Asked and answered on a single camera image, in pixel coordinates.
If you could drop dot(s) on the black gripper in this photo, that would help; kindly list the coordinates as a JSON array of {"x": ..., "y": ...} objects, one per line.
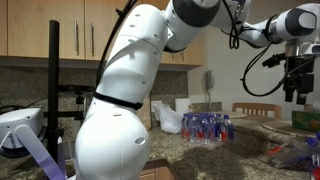
[{"x": 299, "y": 78}]

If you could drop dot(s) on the Fiji water bottle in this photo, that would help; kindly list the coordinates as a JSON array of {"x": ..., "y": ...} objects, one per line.
[
  {"x": 315, "y": 159},
  {"x": 293, "y": 152}
]

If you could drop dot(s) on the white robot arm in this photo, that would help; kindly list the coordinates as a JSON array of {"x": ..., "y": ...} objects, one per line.
[{"x": 112, "y": 143}]

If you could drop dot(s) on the pack of Fiji water bottles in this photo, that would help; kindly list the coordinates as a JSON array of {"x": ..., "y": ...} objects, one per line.
[{"x": 207, "y": 128}]

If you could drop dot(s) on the green tissue box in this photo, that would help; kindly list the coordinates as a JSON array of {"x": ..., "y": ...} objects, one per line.
[{"x": 306, "y": 120}]

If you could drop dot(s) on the wooden chair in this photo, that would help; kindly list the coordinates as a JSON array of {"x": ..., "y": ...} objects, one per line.
[{"x": 258, "y": 109}]

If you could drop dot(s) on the white plastic bag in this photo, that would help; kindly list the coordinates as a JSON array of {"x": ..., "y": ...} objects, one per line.
[{"x": 170, "y": 121}]

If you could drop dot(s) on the wooden cutting board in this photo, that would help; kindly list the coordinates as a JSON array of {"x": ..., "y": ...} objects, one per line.
[{"x": 144, "y": 113}]

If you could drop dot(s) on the white VR headset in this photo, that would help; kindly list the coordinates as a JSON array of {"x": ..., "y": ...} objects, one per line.
[{"x": 19, "y": 129}]

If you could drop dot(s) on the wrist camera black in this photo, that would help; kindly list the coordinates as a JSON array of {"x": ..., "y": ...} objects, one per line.
[{"x": 274, "y": 60}]

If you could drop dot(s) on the wall telephone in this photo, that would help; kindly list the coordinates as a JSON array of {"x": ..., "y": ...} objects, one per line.
[{"x": 210, "y": 79}]

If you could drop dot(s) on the wooden wall cabinets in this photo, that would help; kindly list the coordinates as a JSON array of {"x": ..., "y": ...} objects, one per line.
[{"x": 84, "y": 29}]

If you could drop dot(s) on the black camera stand pole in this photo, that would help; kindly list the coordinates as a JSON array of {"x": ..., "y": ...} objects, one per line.
[{"x": 53, "y": 131}]

